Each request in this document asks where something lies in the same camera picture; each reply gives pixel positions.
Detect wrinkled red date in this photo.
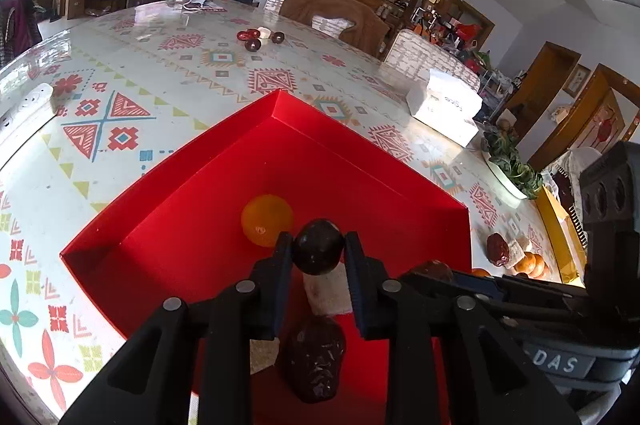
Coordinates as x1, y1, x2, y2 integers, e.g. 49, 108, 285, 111
280, 316, 347, 404
486, 232, 511, 267

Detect green plant in white dish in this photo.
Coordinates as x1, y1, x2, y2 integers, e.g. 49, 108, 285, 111
481, 125, 543, 200

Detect brown covered chair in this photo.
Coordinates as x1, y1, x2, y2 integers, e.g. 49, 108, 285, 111
262, 0, 391, 56

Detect white tissue box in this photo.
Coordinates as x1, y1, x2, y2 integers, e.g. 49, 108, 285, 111
406, 69, 483, 149

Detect yellow box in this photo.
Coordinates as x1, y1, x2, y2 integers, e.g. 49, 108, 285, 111
535, 185, 588, 288

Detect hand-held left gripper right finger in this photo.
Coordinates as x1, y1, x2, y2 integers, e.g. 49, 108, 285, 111
344, 232, 581, 425

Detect white patterned chair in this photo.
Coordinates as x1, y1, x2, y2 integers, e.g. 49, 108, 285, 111
382, 29, 481, 92

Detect white face masks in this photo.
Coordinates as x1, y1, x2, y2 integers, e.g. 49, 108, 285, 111
181, 0, 226, 13

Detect dark round fruit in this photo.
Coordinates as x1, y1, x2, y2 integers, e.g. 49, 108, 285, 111
400, 260, 454, 283
292, 219, 346, 277

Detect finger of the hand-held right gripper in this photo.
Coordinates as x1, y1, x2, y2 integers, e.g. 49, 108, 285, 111
450, 271, 593, 308
515, 330, 640, 398

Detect framed wall picture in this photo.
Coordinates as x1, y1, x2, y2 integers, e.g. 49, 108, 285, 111
564, 65, 592, 97

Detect patterned tablecloth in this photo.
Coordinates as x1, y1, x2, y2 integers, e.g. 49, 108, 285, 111
0, 0, 566, 421

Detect white power strip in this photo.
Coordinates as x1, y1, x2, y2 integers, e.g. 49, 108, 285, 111
0, 82, 54, 136

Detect red cardboard box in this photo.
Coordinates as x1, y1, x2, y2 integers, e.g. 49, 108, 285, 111
60, 89, 473, 425

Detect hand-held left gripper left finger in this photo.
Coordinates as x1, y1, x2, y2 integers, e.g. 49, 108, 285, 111
60, 232, 294, 425

